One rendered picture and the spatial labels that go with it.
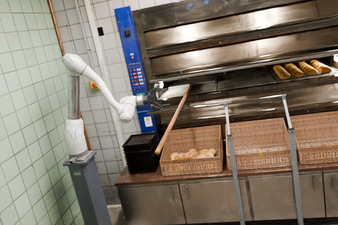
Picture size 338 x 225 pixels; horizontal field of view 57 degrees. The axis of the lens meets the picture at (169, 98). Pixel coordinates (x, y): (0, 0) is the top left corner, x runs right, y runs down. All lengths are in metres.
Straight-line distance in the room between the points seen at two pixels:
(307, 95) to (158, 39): 1.51
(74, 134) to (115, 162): 1.13
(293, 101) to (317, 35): 0.63
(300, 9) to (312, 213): 1.76
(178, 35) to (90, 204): 1.71
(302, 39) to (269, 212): 1.56
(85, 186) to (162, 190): 0.71
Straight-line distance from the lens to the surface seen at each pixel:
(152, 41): 3.07
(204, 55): 3.02
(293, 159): 2.70
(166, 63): 3.08
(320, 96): 3.20
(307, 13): 3.05
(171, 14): 3.04
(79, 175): 2.65
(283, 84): 3.10
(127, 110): 2.49
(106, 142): 3.52
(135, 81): 3.15
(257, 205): 2.95
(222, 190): 2.86
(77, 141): 2.56
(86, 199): 2.75
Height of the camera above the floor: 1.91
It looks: 13 degrees down
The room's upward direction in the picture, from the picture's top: 11 degrees counter-clockwise
